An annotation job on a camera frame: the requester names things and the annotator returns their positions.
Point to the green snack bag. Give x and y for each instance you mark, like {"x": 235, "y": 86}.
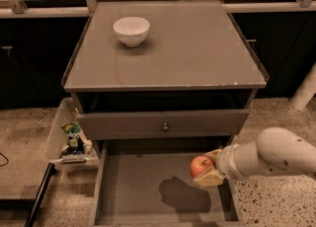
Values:
{"x": 74, "y": 144}

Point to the clear plastic bin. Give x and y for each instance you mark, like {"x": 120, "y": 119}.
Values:
{"x": 89, "y": 160}

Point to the open grey middle drawer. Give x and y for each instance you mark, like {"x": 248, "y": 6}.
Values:
{"x": 147, "y": 183}

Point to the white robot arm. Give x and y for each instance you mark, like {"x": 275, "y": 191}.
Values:
{"x": 275, "y": 152}

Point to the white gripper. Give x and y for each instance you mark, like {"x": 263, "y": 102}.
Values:
{"x": 225, "y": 162}

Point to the red apple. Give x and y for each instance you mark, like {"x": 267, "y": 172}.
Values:
{"x": 199, "y": 164}

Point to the grey top drawer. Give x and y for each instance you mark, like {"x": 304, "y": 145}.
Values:
{"x": 99, "y": 126}

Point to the white table leg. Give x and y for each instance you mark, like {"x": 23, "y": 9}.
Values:
{"x": 305, "y": 91}

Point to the grey drawer cabinet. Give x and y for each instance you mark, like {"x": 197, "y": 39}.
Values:
{"x": 193, "y": 59}

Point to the round drawer knob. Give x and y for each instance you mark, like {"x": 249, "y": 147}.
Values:
{"x": 165, "y": 127}

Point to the white ceramic bowl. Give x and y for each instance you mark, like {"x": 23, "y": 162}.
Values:
{"x": 131, "y": 31}

